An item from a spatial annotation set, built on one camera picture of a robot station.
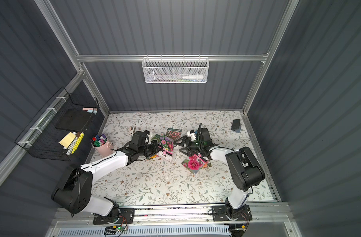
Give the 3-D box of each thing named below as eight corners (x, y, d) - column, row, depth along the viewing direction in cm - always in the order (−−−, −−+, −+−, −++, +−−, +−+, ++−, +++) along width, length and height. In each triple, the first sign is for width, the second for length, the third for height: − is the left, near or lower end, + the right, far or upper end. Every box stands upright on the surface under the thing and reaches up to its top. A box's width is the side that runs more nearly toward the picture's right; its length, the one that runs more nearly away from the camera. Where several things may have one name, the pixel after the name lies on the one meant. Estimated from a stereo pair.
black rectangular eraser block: (232, 132, 110) (234, 128, 106) (229, 122, 116) (231, 118, 112) (240, 132, 110) (242, 128, 106) (237, 122, 116) (239, 118, 112)
